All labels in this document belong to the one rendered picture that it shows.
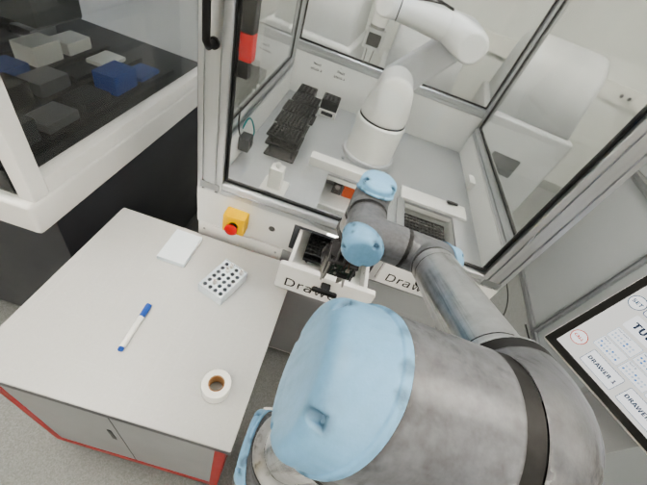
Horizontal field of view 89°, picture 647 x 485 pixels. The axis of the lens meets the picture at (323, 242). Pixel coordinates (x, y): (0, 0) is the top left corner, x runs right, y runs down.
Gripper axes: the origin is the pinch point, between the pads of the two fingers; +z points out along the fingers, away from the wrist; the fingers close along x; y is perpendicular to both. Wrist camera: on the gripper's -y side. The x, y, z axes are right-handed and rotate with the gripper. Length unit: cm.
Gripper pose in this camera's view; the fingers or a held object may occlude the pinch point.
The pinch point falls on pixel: (331, 274)
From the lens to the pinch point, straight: 90.8
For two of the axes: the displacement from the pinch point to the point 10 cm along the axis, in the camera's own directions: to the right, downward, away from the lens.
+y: -2.0, 6.9, -6.9
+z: -2.6, 6.4, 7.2
